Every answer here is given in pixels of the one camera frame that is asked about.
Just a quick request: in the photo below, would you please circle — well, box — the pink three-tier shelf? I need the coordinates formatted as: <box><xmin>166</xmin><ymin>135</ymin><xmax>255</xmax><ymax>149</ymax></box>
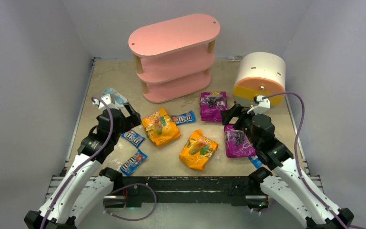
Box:
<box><xmin>128</xmin><ymin>13</ymin><xmax>221</xmax><ymax>103</ymax></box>

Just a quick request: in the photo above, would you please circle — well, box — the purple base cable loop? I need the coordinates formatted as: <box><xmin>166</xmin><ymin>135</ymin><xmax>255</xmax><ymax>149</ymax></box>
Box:
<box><xmin>102</xmin><ymin>183</ymin><xmax>157</xmax><ymax>222</ymax></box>

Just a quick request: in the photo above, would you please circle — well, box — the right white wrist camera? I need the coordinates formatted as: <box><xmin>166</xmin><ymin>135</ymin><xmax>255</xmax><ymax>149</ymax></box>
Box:
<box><xmin>247</xmin><ymin>95</ymin><xmax>271</xmax><ymax>115</ymax></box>

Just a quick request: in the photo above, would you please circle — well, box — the black metal base rail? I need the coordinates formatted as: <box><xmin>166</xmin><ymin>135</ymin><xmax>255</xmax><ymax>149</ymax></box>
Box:
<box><xmin>45</xmin><ymin>172</ymin><xmax>324</xmax><ymax>209</ymax></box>

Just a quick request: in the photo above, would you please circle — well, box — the white round drawer cabinet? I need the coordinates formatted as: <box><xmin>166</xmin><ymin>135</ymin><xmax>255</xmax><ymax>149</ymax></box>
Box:
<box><xmin>233</xmin><ymin>52</ymin><xmax>286</xmax><ymax>107</ymax></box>

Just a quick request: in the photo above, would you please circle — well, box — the purple grape candy bag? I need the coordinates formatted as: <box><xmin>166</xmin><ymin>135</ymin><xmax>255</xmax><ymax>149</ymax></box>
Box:
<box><xmin>224</xmin><ymin>124</ymin><xmax>256</xmax><ymax>158</ymax></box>
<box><xmin>199</xmin><ymin>92</ymin><xmax>227</xmax><ymax>123</ymax></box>

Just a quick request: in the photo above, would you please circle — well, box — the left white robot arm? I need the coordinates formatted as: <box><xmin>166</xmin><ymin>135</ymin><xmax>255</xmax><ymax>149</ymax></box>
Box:
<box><xmin>24</xmin><ymin>100</ymin><xmax>141</xmax><ymax>229</ymax></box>

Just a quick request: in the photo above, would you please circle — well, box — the light blue blister package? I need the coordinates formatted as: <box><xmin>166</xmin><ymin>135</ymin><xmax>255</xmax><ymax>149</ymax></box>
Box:
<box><xmin>102</xmin><ymin>88</ymin><xmax>128</xmax><ymax>108</ymax></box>

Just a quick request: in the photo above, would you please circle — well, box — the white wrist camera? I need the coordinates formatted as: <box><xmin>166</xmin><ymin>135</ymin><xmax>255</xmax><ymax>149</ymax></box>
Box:
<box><xmin>247</xmin><ymin>95</ymin><xmax>271</xmax><ymax>115</ymax></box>
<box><xmin>98</xmin><ymin>94</ymin><xmax>123</xmax><ymax>112</ymax></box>

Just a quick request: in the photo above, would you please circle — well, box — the blue m&m's candy pack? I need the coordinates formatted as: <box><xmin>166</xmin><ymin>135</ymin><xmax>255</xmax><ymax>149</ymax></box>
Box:
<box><xmin>121</xmin><ymin>130</ymin><xmax>145</xmax><ymax>148</ymax></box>
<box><xmin>170</xmin><ymin>110</ymin><xmax>196</xmax><ymax>125</ymax></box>
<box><xmin>120</xmin><ymin>149</ymin><xmax>148</xmax><ymax>176</ymax></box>

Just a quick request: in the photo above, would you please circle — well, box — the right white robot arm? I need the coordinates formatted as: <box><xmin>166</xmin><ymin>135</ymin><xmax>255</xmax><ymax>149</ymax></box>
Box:
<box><xmin>221</xmin><ymin>104</ymin><xmax>354</xmax><ymax>229</ymax></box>

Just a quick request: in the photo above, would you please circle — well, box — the orange gummy candy bag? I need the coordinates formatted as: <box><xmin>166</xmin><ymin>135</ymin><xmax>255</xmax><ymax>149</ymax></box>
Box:
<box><xmin>142</xmin><ymin>108</ymin><xmax>181</xmax><ymax>146</ymax></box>
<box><xmin>179</xmin><ymin>129</ymin><xmax>219</xmax><ymax>171</ymax></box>

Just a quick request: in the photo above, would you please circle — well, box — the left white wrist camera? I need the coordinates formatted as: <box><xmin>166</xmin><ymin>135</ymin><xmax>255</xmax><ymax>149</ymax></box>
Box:
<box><xmin>98</xmin><ymin>94</ymin><xmax>123</xmax><ymax>112</ymax></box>

